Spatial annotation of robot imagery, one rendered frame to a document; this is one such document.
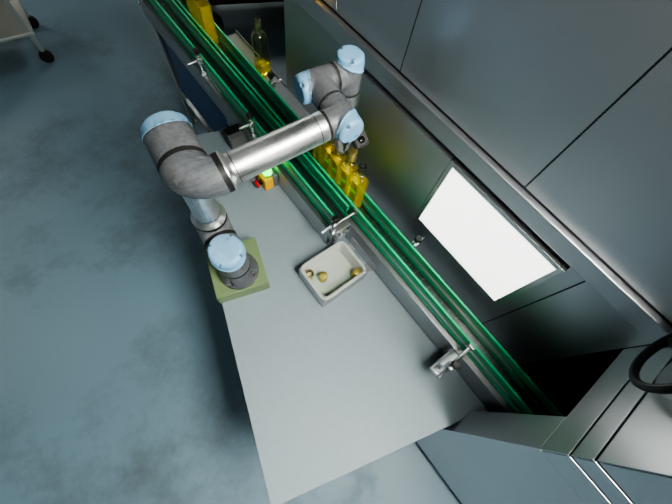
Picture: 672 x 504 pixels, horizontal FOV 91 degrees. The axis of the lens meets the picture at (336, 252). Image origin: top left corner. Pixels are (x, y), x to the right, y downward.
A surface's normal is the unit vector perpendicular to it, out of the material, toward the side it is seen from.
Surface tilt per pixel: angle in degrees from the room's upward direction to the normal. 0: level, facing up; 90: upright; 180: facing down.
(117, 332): 0
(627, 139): 90
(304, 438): 0
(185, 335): 0
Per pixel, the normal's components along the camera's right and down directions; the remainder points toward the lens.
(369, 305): 0.10, -0.41
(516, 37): -0.79, 0.52
